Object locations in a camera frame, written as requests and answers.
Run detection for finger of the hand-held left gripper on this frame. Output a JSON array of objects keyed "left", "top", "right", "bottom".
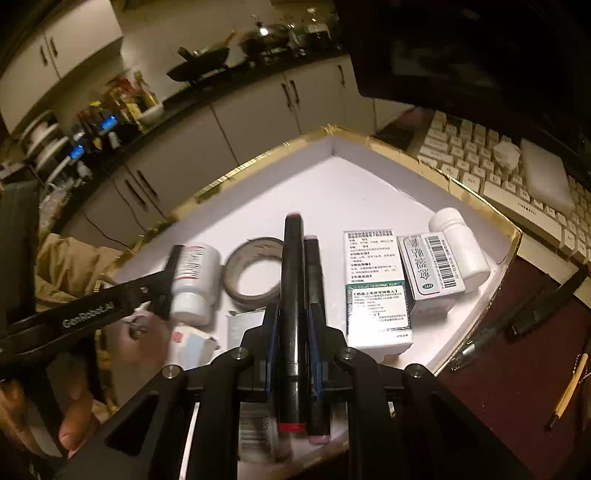
[
  {"left": 139, "top": 295, "right": 172, "bottom": 320},
  {"left": 99, "top": 244, "right": 185, "bottom": 296}
]

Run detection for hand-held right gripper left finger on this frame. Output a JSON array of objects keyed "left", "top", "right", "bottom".
[{"left": 54, "top": 302, "right": 282, "bottom": 480}]

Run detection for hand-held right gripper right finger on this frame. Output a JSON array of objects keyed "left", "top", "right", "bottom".
[{"left": 308, "top": 302, "right": 536, "bottom": 480}]

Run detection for white red-label pill bottle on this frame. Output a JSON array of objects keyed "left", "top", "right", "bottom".
[{"left": 170, "top": 244, "right": 223, "bottom": 326}]

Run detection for black marker red cap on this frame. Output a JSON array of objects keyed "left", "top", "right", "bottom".
[{"left": 277, "top": 212, "right": 308, "bottom": 435}]

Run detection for black marker pink cap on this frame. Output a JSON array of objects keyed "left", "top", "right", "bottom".
[{"left": 302, "top": 235, "right": 331, "bottom": 444}]

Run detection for white green medicine box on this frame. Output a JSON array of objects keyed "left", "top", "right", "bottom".
[{"left": 342, "top": 227, "right": 414, "bottom": 356}]

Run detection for gold-edged white box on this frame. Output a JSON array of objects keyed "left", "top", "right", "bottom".
[{"left": 99, "top": 124, "right": 522, "bottom": 462}]

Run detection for person's left hand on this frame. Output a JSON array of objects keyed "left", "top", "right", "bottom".
[{"left": 0, "top": 376, "right": 102, "bottom": 453}]

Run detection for small white carton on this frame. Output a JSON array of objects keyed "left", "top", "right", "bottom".
[{"left": 225, "top": 310, "right": 269, "bottom": 361}]

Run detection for small white blue packet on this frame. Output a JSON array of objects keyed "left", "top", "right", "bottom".
[{"left": 166, "top": 325, "right": 218, "bottom": 370}]

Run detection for grey tape roll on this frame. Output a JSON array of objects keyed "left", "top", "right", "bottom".
[{"left": 223, "top": 236, "right": 287, "bottom": 311}]

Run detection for white kitchen base cabinets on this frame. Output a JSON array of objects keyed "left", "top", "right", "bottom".
[{"left": 60, "top": 60, "right": 416, "bottom": 250}]

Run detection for small white barcode medicine box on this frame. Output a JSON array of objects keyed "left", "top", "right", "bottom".
[{"left": 397, "top": 232, "right": 467, "bottom": 319}]

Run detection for white bowl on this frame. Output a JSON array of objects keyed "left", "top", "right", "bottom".
[{"left": 136, "top": 102, "right": 164, "bottom": 125}]

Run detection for black pen silver tip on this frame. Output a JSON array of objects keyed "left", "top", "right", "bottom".
[{"left": 450, "top": 295, "right": 555, "bottom": 370}]

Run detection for plain white pill bottle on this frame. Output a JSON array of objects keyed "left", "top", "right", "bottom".
[{"left": 428, "top": 208, "right": 491, "bottom": 282}]

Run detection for cluster of condiment bottles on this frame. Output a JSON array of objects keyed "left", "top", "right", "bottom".
[{"left": 69, "top": 69, "right": 162, "bottom": 153}]

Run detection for dish rack with plates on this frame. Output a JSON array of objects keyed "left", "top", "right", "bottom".
[{"left": 21, "top": 111, "right": 88, "bottom": 181}]

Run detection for black wok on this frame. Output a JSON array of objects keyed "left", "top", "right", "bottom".
[{"left": 166, "top": 30, "right": 236, "bottom": 84}]

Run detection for thick black pen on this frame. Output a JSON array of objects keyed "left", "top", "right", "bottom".
[{"left": 508, "top": 268, "right": 591, "bottom": 342}]

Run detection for black kitchen countertop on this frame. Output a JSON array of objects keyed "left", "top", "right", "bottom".
[{"left": 37, "top": 48, "right": 352, "bottom": 185}]

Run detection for white keyboard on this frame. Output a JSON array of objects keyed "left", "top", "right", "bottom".
[{"left": 406, "top": 108, "right": 591, "bottom": 278}]

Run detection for white upper kitchen cabinets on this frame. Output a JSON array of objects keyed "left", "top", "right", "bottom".
[{"left": 0, "top": 0, "right": 124, "bottom": 132}]

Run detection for gold pen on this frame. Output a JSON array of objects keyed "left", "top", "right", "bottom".
[{"left": 544, "top": 352, "right": 591, "bottom": 431}]

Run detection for dark cooking pot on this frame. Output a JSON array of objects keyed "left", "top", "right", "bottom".
[{"left": 238, "top": 16, "right": 296, "bottom": 56}]

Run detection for crumpled white tissue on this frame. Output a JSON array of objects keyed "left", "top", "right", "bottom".
[{"left": 492, "top": 141, "right": 522, "bottom": 171}]

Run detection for white foam block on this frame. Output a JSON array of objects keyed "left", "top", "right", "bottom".
[{"left": 519, "top": 137, "right": 578, "bottom": 210}]

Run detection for black monitor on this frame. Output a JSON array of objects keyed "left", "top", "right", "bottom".
[{"left": 335, "top": 0, "right": 591, "bottom": 185}]

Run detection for black cable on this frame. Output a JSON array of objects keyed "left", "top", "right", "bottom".
[{"left": 83, "top": 212, "right": 139, "bottom": 246}]

